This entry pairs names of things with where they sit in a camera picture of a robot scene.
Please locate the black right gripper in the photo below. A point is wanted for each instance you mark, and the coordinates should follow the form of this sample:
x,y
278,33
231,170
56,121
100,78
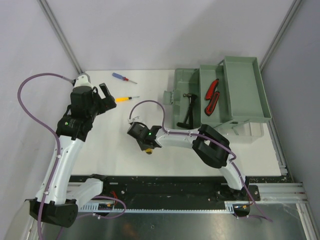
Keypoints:
x,y
143,147

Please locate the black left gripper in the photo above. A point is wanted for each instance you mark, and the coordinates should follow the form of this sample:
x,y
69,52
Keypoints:
x,y
106,103

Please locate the yellow utility knife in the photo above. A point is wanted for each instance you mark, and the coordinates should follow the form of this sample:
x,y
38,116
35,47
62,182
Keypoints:
x,y
149,151

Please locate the yellow handled screwdriver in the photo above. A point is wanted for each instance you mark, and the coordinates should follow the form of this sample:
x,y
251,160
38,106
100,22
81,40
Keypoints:
x,y
124,99

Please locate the blue handled screwdriver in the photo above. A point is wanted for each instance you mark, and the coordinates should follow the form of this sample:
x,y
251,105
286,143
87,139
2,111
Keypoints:
x,y
123,78

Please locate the black hacksaw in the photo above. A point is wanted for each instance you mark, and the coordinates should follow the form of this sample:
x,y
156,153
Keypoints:
x,y
180,124

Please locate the small steel claw hammer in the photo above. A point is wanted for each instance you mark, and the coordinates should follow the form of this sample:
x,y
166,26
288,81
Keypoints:
x,y
189,119

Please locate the red black utility knife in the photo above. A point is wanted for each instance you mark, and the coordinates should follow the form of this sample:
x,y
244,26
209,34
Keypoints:
x,y
213,100

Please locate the green toolbox with clear lid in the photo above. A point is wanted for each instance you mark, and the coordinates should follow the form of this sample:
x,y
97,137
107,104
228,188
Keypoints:
x,y
242,109

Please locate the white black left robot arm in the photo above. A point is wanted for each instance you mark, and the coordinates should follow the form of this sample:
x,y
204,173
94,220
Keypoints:
x,y
53,204

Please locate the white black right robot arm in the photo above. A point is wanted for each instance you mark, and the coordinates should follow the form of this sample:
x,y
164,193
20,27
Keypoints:
x,y
208,144

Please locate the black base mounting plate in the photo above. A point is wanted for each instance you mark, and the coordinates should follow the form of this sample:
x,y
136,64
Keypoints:
x,y
212,186

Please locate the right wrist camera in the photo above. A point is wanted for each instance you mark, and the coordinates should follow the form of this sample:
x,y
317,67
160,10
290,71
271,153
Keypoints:
x,y
133,119

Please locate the grey slotted cable duct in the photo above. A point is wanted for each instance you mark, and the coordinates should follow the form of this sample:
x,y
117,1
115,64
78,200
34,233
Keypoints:
x,y
101,207

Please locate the aluminium frame post left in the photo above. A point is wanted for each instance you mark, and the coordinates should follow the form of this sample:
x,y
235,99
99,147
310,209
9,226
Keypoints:
x,y
58,31

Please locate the aluminium frame post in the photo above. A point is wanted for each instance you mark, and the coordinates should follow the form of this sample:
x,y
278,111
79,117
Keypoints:
x,y
58,31
280,33

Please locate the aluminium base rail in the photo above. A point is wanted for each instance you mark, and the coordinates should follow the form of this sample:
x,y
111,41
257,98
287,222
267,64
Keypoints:
x,y
282,192

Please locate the aluminium frame post right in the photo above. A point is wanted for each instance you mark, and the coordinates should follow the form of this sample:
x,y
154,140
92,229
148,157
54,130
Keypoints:
x,y
280,33

